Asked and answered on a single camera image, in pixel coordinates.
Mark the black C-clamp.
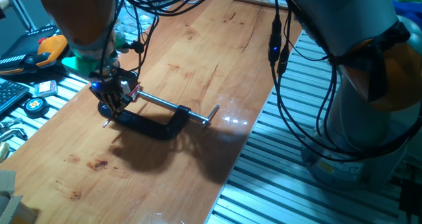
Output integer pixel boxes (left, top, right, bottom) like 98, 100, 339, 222
97, 88, 220, 141

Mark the wooden handle hammer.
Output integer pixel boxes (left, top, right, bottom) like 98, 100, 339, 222
232, 0, 297, 13

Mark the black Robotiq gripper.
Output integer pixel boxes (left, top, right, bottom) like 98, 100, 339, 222
88, 67, 140, 117

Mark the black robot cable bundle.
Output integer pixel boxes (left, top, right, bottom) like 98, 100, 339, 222
98, 0, 422, 162

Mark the grey metal rod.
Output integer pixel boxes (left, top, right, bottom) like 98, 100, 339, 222
2, 0, 38, 32

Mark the chrome pipe fitting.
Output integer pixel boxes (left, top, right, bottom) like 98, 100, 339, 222
0, 117, 29, 143

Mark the brass fitting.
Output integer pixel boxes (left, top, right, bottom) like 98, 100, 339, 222
0, 141, 11, 163

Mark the orange black teach pendant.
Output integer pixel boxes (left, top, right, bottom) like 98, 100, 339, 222
0, 25, 72, 76

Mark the wooden board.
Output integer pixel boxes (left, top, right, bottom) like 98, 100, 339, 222
0, 0, 306, 224

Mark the clear glass jar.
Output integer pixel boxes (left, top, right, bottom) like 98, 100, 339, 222
115, 5, 156, 36

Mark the red pencil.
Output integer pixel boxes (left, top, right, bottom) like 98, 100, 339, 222
102, 85, 142, 128

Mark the black keyboard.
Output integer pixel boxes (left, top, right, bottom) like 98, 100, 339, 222
0, 80, 30, 117

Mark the blue bag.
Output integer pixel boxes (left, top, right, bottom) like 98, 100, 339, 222
391, 0, 422, 20

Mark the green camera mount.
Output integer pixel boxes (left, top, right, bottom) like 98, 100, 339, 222
61, 35, 131, 81

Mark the open cardboard box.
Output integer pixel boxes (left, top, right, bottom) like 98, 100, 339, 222
0, 169, 40, 224

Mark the small pink white pack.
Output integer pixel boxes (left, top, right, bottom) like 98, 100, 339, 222
32, 80, 59, 98

